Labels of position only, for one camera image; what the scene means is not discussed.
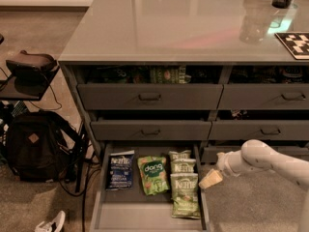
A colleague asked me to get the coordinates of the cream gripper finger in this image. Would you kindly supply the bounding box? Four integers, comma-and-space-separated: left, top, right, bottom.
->
199, 169, 223, 189

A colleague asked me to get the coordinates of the green Kettle jalapeno chip bag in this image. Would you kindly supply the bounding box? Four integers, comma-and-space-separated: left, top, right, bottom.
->
170, 173, 201, 219

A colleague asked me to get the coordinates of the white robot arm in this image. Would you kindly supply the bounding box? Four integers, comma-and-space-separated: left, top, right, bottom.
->
201, 139, 309, 232

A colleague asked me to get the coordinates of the bottom right drawer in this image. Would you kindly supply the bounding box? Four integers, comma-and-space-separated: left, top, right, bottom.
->
202, 141, 309, 164

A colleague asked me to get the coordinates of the middle right drawer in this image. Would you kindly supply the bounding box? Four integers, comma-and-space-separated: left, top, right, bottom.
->
209, 110, 309, 141

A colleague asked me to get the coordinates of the middle green Kettle chip bag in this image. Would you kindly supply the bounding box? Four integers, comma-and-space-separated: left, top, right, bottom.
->
171, 159, 196, 174

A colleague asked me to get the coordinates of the rear green Kettle chip bag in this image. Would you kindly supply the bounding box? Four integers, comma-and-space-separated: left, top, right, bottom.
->
169, 150, 191, 161

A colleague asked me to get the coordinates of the green Dang chip bag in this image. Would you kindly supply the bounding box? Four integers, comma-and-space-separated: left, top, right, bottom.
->
137, 156, 170, 195

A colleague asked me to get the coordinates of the open bottom left drawer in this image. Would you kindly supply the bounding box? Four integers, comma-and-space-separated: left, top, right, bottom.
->
90, 143, 211, 232

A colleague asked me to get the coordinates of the top right drawer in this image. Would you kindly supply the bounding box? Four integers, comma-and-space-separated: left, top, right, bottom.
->
218, 66, 309, 110

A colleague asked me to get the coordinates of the blue Kettle chip bag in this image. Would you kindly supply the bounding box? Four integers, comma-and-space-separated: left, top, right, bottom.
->
106, 150, 134, 190

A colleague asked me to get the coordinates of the green chip bag in top drawer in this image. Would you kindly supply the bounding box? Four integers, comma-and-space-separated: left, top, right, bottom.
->
150, 66, 191, 84

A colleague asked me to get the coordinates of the top left drawer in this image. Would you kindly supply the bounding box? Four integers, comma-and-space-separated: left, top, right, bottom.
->
76, 65, 222, 110

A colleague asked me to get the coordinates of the middle left drawer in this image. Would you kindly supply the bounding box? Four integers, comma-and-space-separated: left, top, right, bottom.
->
90, 120, 211, 140

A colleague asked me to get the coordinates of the black white fiducial marker board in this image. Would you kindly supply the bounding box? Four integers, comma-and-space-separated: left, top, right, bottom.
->
275, 32, 309, 60

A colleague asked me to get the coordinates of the white shoe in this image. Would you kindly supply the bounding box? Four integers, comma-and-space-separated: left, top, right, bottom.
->
35, 211, 66, 232

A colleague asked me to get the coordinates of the black backpack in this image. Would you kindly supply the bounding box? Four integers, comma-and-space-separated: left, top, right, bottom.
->
6, 111, 81, 182

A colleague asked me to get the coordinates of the black device on side table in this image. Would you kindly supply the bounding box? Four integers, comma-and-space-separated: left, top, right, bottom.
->
6, 50, 57, 82

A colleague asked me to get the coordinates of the grey cabinet frame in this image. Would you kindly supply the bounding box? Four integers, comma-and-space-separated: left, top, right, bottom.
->
61, 60, 308, 163

